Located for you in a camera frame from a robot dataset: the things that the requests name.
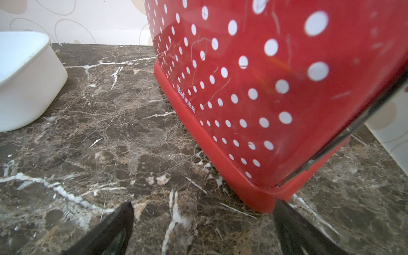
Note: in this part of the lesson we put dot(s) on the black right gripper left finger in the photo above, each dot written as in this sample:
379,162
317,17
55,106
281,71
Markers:
110,237

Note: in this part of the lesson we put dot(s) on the red polka dot toaster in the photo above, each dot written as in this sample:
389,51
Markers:
272,89

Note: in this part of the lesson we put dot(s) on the white plastic tub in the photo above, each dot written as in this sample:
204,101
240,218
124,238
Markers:
31,77

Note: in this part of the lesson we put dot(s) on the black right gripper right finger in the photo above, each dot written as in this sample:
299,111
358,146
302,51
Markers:
298,236

